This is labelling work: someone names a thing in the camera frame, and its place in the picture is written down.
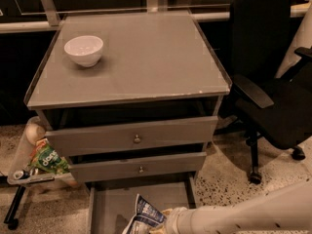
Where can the soda can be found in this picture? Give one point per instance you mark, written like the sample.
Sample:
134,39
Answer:
21,174

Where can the white ceramic bowl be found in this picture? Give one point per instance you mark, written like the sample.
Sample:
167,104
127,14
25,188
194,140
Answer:
84,50

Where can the blue chip bag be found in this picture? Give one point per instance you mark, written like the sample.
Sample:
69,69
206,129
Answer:
146,217

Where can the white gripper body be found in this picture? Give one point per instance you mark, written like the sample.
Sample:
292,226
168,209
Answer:
173,220

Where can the black office chair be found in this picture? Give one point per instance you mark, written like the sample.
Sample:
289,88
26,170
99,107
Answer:
278,109

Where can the black cart leg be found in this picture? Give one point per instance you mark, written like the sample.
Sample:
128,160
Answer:
10,219

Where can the grey drawer cabinet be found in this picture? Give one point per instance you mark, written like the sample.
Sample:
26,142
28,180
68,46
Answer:
154,67

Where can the middle grey drawer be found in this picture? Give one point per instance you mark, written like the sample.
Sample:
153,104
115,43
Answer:
149,166

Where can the top grey drawer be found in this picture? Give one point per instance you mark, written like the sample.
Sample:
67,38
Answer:
123,137

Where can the green snack bag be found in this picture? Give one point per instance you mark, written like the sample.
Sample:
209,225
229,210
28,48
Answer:
45,158

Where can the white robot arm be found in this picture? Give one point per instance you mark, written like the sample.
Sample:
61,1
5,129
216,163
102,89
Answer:
287,208

